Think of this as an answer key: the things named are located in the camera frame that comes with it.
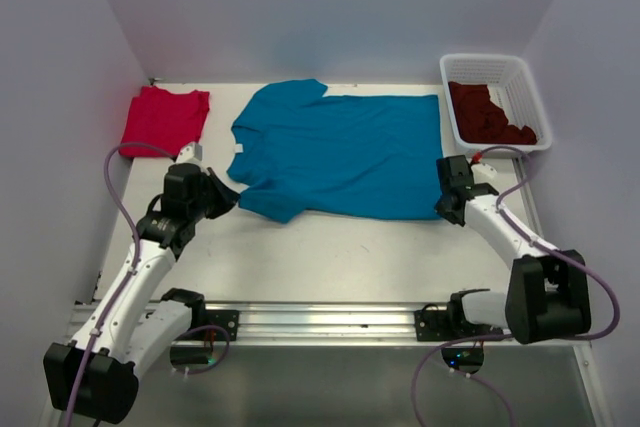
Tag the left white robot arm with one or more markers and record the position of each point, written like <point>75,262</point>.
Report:
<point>98,372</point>

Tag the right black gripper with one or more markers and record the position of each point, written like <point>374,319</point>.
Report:
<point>439,208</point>

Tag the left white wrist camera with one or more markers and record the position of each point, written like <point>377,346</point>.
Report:
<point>190,154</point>

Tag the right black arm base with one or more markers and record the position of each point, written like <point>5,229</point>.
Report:
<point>442,322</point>

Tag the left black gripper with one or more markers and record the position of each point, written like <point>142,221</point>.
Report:
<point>226,196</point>

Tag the white plastic basket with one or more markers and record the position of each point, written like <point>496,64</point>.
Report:
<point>510,87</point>

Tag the dark red t shirt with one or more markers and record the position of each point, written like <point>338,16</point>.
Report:
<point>481,121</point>

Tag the folded red t shirt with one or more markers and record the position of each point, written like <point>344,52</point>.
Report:
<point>163,119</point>

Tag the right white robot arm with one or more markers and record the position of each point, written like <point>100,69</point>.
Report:
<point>547,295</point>

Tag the blue t shirt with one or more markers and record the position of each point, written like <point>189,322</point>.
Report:
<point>299,148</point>

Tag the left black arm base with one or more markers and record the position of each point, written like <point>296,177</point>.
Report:
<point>220,322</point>

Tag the aluminium mounting rail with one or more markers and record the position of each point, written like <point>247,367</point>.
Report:
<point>294,324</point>

